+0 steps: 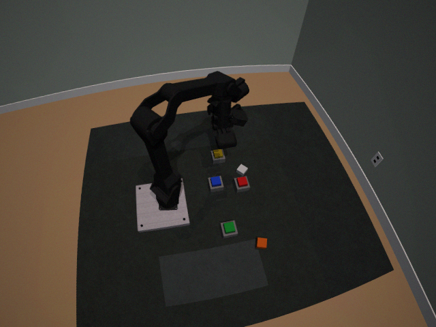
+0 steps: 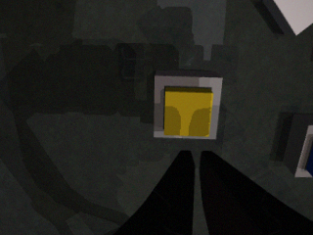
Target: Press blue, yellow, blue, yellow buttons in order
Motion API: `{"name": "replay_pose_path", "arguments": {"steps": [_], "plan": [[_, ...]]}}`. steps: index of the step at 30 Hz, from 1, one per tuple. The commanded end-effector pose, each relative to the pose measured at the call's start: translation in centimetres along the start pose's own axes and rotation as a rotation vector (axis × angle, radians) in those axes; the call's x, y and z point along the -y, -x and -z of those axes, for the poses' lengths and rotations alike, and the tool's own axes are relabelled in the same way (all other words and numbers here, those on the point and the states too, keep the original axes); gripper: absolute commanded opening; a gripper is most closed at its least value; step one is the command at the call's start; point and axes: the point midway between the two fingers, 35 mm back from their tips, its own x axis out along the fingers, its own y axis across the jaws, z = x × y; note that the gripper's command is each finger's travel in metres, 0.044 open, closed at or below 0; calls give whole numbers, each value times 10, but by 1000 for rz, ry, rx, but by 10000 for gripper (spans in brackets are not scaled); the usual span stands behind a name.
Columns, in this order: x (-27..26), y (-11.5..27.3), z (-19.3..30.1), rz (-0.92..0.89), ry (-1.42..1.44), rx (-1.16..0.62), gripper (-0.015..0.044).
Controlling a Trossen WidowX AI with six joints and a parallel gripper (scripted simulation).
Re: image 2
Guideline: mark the yellow button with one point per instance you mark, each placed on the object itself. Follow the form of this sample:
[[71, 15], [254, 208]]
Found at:
[[186, 103]]

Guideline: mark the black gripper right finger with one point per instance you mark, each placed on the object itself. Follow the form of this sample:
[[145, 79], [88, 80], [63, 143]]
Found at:
[[235, 205]]

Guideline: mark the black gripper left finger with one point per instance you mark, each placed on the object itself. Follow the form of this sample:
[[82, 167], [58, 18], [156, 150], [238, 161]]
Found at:
[[169, 210]]

